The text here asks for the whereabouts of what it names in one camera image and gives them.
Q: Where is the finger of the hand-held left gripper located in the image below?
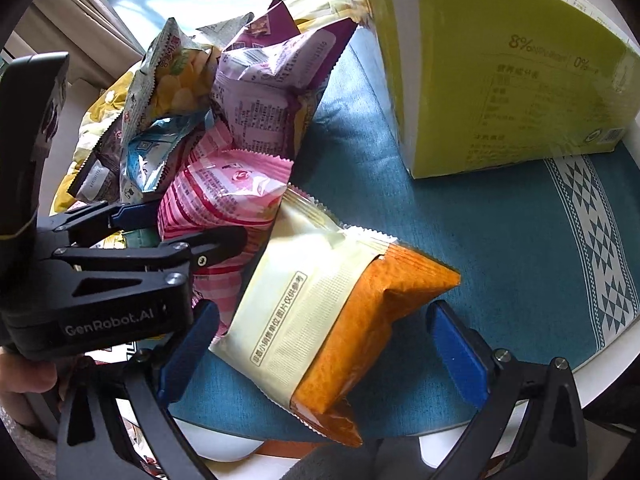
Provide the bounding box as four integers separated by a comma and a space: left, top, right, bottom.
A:
37, 201, 162, 248
50, 226, 248, 311

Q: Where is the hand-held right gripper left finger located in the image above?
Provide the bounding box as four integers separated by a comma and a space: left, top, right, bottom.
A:
56, 299, 222, 480

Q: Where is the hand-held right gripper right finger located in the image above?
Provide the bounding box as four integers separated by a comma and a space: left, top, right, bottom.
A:
425, 300, 587, 480

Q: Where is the blue snack packet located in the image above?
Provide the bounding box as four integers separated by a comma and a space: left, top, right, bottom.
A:
119, 114, 207, 197

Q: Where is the cream and orange snack packet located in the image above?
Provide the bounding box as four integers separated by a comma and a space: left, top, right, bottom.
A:
209, 184, 462, 449

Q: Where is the purple snack packet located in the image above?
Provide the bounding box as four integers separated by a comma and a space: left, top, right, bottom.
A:
209, 0, 359, 162

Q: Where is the green cardboard box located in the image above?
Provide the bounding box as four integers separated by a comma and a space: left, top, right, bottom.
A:
349, 0, 640, 181

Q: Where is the person's left hand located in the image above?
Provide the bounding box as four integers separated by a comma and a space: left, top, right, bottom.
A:
0, 347, 60, 397

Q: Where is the pink striped snack packet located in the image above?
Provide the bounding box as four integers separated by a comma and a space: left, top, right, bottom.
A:
157, 122, 296, 323

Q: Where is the dark brown snack packet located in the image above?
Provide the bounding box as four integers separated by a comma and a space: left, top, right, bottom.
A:
66, 124, 135, 202

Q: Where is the yellow floral blanket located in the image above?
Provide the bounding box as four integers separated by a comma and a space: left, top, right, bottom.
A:
52, 0, 363, 211

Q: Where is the teal patterned table cloth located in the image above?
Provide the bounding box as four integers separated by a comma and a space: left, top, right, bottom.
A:
170, 35, 640, 443

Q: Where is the green and yellow snack packet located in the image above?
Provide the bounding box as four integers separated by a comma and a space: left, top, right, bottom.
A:
122, 17, 222, 156

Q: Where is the white snack packet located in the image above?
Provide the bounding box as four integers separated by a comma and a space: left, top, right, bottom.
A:
192, 11, 257, 52

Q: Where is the beige curtain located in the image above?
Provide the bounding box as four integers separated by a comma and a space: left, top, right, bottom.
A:
27, 0, 147, 92

